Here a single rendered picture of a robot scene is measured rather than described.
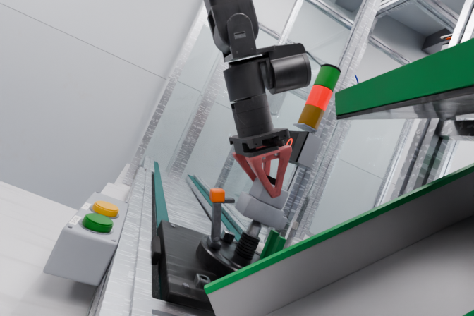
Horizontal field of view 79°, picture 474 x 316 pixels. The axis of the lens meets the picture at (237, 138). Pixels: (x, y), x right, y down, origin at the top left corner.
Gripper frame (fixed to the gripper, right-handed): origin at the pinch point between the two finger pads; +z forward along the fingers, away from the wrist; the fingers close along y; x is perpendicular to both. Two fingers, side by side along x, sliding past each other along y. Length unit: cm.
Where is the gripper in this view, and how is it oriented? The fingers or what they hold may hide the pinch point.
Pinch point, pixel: (268, 188)
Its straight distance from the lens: 47.0
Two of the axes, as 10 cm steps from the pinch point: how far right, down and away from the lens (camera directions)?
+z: 2.3, 9.7, 1.1
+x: -9.3, 2.5, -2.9
